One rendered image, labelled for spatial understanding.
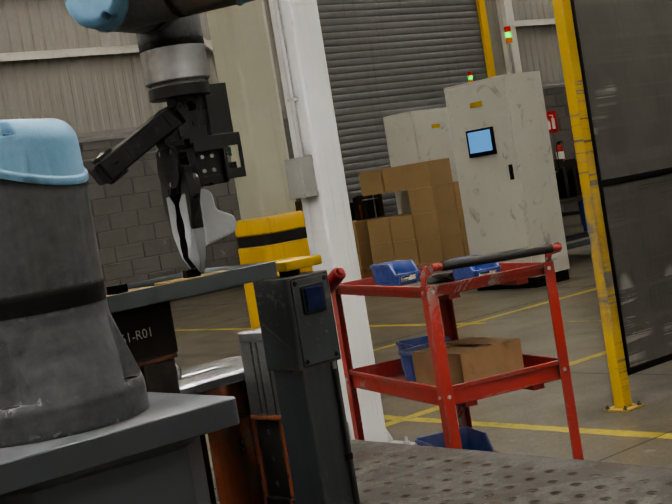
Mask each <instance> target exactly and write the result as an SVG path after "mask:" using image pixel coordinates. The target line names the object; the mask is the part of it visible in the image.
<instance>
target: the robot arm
mask: <svg viewBox="0 0 672 504"><path fill-rule="evenodd" d="M64 1H65V5H66V8H67V10H68V12H69V14H70V15H71V17H72V18H73V19H74V20H75V21H76V22H77V23H78V24H80V25H81V26H83V27H86V28H90V29H96V30H97V31H99V32H103V33H109V32H124V33H136V37H137V43H138V48H139V54H140V58H141V64H142V70H143V76H144V81H145V87H147V88H148V89H151V90H149V91H148V96H149V102H150V103H164V102H167V107H165V108H163V109H161V110H159V111H158V112H157V113H155V114H154V115H153V116H152V117H150V118H149V119H148V120H147V121H146V122H144V123H143V124H142V125H141V126H139V127H138V128H137V129H136V130H135V131H133V132H132V133H131V134H130V135H128V136H127V137H126V138H125V139H124V140H122V141H121V142H120V143H119V144H118V145H116V146H115V147H114V148H113V149H111V148H109V149H107V150H106V151H104V152H101V153H100V154H99V155H98V156H97V158H96V159H95V160H93V161H92V162H91V163H92V164H93V165H92V166H91V167H90V168H88V171H87V169H86V168H85V167H84V165H83V161H82V156H81V151H80V147H79V142H78V138H77V135H76V133H75V131H74V130H73V128H72V127H71V126H70V125H69V124H67V123H66V122H64V121H62V120H59V119H53V118H45V119H10V120H0V448H7V447H14V446H20V445H26V444H32V443H38V442H43V441H48V440H53V439H58V438H63V437H67V436H71V435H76V434H80V433H84V432H88V431H91V430H95V429H99V428H102V427H106V426H109V425H112V424H115V423H118V422H121V421H124V420H126V419H129V418H132V417H134V416H136V415H138V414H140V413H142V412H144V411H145V410H147V409H148V408H149V400H148V394H147V388H146V383H145V379H144V376H143V374H142V372H141V370H140V369H139V367H138V365H137V363H136V361H135V359H134V357H133V355H132V353H131V351H130V350H129V348H128V346H127V344H126V342H125V340H124V338H123V336H122V334H121V332H120V331H119V329H118V327H117V325H116V323H115V321H114V319H113V317H112V315H111V313H110V310H109V307H108V302H107V298H106V291H105V285H104V278H103V273H102V267H101V261H100V255H99V250H98V244H97V238H96V232H95V226H94V221H93V215H92V209H91V203H90V198H89V192H88V186H87V181H88V179H89V175H88V172H89V174H90V175H91V176H92V177H93V179H94V180H95V181H96V182H97V183H98V185H100V186H102V185H105V184H108V183H109V184H110V185H111V184H113V183H115V182H116V181H119V180H120V179H121V178H122V177H123V175H125V174H126V173H127V172H128V171H129V170H128V169H127V168H129V167H130V166H131V165H132V164H133V163H134V162H136V161H137V160H138V159H139V158H140V157H142V156H143V155H144V154H145V153H146V152H148V151H149V150H150V149H151V148H152V147H154V146H155V145H156V147H157V148H158V151H157V153H156V160H157V171H158V176H159V180H160V183H161V193H162V199H163V204H164V208H165V211H166V215H167V218H168V222H169V225H170V229H171V230H172V233H173V237H174V240H175V242H176V245H177V247H178V250H179V252H180V255H181V257H182V259H183V260H184V262H185V263H186V264H187V266H188V267H189V268H190V269H193V268H197V269H198V270H199V272H202V271H205V263H206V247H205V246H207V245H209V244H211V243H213V242H215V241H217V240H219V239H221V238H223V237H225V236H227V235H229V234H231V233H233V232H234V231H235V229H236V225H237V224H236V219H235V217H234V216H233V215H232V214H229V213H226V212H223V211H220V210H218V209H217V208H216V206H215V203H214V198H213V195H212V193H211V192H210V191H208V190H206V189H201V188H200V187H205V186H211V185H214V184H221V183H227V182H229V181H231V179H232V178H237V177H244V176H246V170H245V164H244V158H243V152H242V146H241V140H240V134H239V132H233V126H232V120H231V114H230V108H229V102H228V96H227V90H226V84H225V83H216V84H209V82H207V81H206V80H208V79H209V77H210V72H209V67H208V61H207V55H206V49H205V44H204V39H203V33H202V27H201V21H200V15H199V13H203V12H208V11H212V10H216V9H220V8H225V7H229V6H233V5H238V6H242V5H243V4H244V3H248V2H251V1H254V0H64ZM185 104H186V105H187V106H186V105H185ZM187 109H188V110H187ZM230 145H238V151H239V157H240V163H241V167H239V168H237V163H236V161H234V162H228V156H232V153H231V147H227V146H230ZM181 193H182V194H183V195H182V194H181Z"/></svg>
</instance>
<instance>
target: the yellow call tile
mask: <svg viewBox="0 0 672 504"><path fill-rule="evenodd" d="M321 263H322V258H321V255H310V256H301V257H291V258H286V259H281V260H276V267H277V272H279V276H280V278H282V277H290V276H295V275H299V274H301V273H300V269H301V268H306V267H310V266H315V265H319V264H321Z"/></svg>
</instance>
